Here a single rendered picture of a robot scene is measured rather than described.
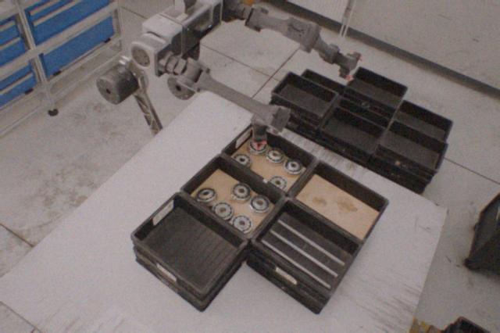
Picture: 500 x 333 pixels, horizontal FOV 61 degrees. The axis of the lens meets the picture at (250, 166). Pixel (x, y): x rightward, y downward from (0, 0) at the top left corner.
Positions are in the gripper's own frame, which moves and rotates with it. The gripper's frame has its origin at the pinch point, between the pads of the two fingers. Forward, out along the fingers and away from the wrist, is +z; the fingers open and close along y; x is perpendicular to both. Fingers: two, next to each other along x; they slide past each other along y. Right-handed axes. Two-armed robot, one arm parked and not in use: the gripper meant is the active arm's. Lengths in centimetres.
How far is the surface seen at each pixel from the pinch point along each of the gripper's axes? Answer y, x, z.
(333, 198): -31.6, -36.3, 4.2
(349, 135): 54, -77, 52
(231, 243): -57, 16, 2
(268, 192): -32.8, -2.3, -2.3
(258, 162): -10.0, 0.1, 3.9
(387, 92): 90, -112, 42
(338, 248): -59, -33, 4
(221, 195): -31.0, 19.6, 3.1
